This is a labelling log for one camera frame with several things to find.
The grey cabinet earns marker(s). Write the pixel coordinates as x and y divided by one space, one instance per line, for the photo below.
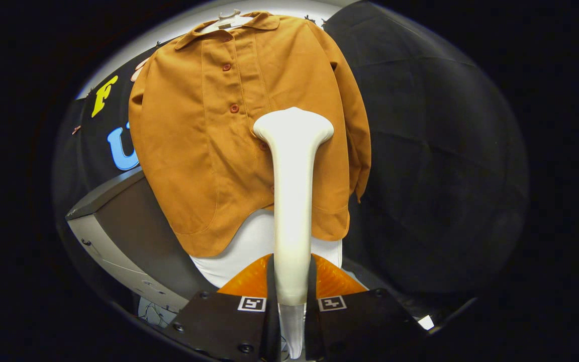
133 236

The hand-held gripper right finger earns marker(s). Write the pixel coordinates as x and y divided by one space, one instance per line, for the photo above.
365 327

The orange button-up shirt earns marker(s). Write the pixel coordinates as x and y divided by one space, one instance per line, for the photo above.
194 141

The white garment steamer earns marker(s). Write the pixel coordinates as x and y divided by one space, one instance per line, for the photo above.
293 201

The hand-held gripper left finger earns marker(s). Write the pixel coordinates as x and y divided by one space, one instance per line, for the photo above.
219 327

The white clothes hanger stand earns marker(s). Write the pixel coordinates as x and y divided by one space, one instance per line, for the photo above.
249 241

